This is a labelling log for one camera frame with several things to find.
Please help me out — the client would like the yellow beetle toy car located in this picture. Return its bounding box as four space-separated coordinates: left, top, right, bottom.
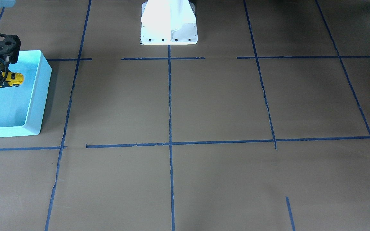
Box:
0 71 24 88

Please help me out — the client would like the turquoise plastic bin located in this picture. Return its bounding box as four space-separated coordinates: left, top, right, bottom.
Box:
0 50 52 138

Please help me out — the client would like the white camera mast with base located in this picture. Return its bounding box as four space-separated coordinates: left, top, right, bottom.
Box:
140 0 198 45

